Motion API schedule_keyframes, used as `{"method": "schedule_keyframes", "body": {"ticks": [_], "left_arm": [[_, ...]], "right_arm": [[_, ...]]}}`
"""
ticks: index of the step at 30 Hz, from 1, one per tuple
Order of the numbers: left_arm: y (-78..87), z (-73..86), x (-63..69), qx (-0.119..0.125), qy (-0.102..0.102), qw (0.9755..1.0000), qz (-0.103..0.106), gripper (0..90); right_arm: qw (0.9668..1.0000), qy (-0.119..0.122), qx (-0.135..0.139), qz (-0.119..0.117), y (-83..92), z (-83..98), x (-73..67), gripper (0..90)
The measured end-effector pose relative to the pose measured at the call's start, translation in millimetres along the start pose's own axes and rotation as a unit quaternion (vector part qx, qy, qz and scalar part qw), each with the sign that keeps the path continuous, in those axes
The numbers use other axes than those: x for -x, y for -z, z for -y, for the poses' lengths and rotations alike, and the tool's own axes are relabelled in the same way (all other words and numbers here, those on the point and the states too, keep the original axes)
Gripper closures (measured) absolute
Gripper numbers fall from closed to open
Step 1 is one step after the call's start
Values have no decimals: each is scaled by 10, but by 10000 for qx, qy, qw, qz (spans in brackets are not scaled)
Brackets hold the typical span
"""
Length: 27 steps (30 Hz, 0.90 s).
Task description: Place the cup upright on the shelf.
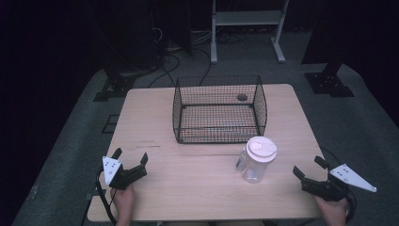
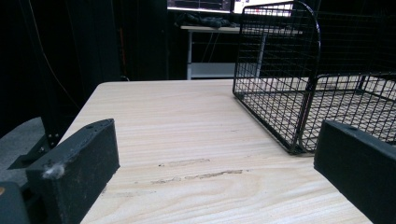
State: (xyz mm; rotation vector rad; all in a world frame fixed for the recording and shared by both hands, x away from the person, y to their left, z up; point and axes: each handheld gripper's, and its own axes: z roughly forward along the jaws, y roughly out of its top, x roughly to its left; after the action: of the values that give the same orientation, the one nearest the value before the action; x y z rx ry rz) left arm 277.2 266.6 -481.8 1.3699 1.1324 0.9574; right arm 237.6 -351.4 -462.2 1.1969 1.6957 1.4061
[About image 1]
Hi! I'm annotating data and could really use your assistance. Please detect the black stand base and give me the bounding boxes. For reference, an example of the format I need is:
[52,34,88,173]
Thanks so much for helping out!
[92,67,136,103]
[303,60,356,99]

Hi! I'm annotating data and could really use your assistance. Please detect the person's right hand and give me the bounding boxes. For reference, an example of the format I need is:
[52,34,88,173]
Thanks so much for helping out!
[313,195,350,226]

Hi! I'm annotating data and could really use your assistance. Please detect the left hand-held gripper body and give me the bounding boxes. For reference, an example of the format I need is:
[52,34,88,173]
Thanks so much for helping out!
[102,156,149,191]

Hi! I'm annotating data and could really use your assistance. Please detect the white metal frame stand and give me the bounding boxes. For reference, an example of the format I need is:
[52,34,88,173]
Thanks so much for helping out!
[210,0,290,65]

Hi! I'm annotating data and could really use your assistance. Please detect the black floor cable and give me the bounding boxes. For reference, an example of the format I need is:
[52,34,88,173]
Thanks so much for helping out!
[146,46,215,89]

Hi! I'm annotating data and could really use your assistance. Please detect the small clear plastic bottle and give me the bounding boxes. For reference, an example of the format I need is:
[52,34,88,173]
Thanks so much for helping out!
[235,147,248,172]

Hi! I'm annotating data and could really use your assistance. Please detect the person's left hand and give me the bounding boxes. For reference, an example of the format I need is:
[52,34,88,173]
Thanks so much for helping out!
[109,184,136,226]

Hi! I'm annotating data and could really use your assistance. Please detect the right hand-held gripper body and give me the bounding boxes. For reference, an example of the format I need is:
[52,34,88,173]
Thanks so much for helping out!
[300,163,378,202]

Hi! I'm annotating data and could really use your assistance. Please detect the clear cup with white lid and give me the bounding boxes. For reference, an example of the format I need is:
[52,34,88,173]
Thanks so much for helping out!
[242,136,279,185]

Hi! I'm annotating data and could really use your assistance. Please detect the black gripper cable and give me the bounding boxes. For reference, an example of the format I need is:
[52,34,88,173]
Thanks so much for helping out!
[95,169,118,226]
[319,146,358,223]

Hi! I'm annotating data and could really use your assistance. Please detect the black wire mesh basket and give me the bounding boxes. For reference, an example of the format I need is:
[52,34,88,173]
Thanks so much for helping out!
[171,74,268,145]

